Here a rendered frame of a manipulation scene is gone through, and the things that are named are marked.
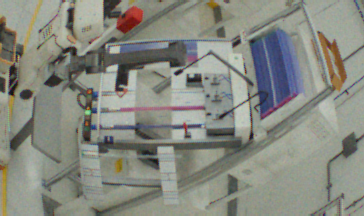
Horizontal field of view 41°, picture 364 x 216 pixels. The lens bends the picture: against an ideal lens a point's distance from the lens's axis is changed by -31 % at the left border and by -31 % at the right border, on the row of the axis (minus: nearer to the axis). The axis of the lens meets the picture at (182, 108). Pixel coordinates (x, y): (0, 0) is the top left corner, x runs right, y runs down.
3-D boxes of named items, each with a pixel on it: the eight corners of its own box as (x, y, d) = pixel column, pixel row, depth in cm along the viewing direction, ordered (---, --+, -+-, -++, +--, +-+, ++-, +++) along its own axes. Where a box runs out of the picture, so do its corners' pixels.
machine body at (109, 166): (74, 201, 377) (129, 175, 345) (73, 121, 421) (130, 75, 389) (143, 235, 414) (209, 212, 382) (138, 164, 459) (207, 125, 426)
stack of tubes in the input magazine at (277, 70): (260, 117, 315) (296, 93, 301) (249, 43, 347) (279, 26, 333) (273, 128, 322) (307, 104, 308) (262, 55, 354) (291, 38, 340)
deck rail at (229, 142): (98, 148, 326) (97, 141, 321) (98, 145, 328) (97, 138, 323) (241, 146, 326) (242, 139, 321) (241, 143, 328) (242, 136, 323)
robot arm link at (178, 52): (191, 39, 265) (193, 63, 265) (184, 42, 278) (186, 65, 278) (86, 51, 257) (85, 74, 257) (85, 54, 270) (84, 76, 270)
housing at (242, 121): (233, 145, 328) (235, 127, 317) (227, 70, 359) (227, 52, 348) (248, 144, 328) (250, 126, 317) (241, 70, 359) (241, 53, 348)
